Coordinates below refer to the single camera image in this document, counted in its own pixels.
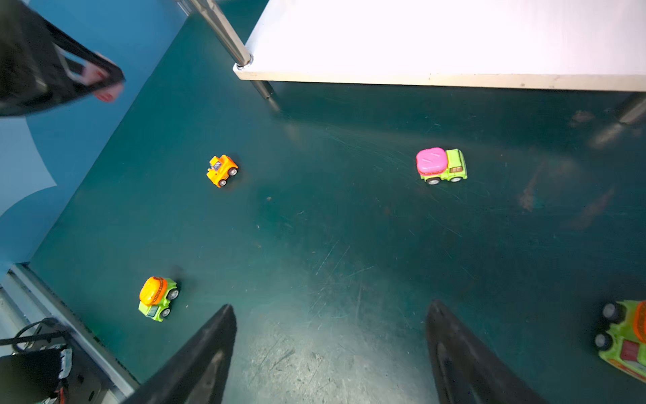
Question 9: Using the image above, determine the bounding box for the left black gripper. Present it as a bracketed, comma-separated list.
[1, 1, 125, 117]

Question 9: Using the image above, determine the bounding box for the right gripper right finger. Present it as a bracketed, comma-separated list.
[426, 300, 546, 403]

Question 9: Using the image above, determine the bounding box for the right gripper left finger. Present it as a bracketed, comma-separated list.
[125, 305, 237, 403]

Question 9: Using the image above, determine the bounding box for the pink green toy car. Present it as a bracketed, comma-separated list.
[416, 147, 468, 185]

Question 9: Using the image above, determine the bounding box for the pink pig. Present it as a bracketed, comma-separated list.
[81, 52, 125, 103]

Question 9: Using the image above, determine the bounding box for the white two-tier shelf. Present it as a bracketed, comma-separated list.
[180, 1, 645, 144]

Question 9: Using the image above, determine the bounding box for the orange green toy truck left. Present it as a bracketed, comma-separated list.
[138, 277, 180, 323]

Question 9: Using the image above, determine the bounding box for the orange green toy truck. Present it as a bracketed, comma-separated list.
[594, 301, 645, 383]
[138, 277, 180, 323]

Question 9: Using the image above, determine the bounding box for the orange green toy truck right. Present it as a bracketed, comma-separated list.
[594, 301, 645, 383]

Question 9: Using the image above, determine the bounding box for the orange toy car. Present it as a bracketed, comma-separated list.
[206, 155, 239, 188]

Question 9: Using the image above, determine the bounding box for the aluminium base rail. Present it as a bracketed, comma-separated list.
[1, 264, 140, 403]

